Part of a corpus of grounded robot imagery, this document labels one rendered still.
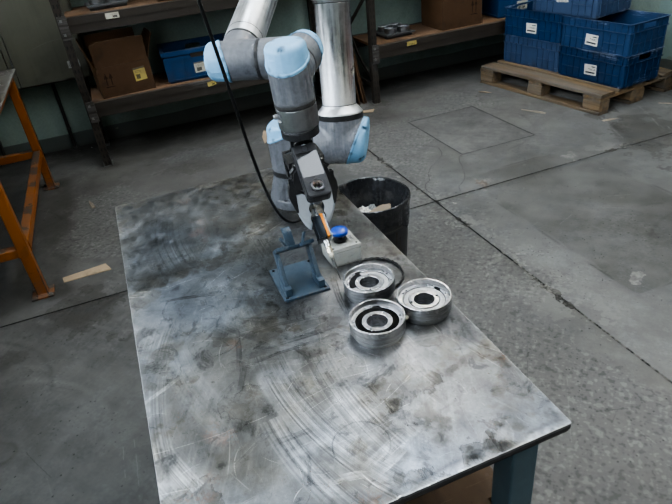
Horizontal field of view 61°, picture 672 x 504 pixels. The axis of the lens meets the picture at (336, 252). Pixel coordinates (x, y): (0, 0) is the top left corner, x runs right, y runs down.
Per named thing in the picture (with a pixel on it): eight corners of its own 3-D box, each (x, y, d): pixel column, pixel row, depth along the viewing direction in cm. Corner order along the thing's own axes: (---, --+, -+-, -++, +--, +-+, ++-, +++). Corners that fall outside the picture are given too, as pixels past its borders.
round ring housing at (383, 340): (408, 349, 103) (407, 332, 101) (350, 353, 104) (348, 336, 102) (403, 313, 112) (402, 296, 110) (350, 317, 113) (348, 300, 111)
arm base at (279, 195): (265, 194, 164) (259, 162, 158) (314, 181, 168) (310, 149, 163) (280, 216, 152) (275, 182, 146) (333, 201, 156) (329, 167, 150)
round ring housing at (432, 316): (419, 288, 119) (418, 272, 116) (462, 307, 112) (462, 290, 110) (386, 314, 113) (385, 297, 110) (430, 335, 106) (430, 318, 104)
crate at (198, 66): (229, 61, 457) (224, 32, 445) (238, 72, 426) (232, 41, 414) (163, 73, 445) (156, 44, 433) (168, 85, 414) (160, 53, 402)
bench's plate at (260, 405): (571, 431, 87) (572, 422, 86) (178, 605, 71) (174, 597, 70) (308, 164, 184) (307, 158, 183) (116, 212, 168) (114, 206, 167)
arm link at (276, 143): (277, 156, 161) (269, 109, 153) (324, 155, 158) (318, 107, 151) (266, 175, 151) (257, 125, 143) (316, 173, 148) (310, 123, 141)
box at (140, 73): (167, 86, 411) (153, 31, 392) (97, 102, 395) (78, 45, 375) (155, 75, 443) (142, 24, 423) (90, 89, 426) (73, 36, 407)
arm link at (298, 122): (321, 106, 100) (276, 117, 99) (325, 130, 103) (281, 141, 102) (310, 93, 106) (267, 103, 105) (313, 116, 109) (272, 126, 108)
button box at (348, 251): (362, 259, 130) (360, 241, 127) (333, 268, 128) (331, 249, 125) (348, 243, 136) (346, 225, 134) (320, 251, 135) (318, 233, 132)
